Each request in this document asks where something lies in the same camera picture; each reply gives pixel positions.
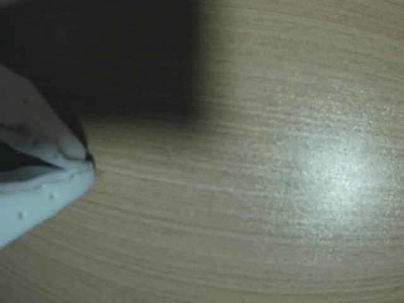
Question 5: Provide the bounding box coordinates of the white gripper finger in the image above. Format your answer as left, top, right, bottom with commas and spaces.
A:
0, 64, 95, 170
0, 165, 95, 251

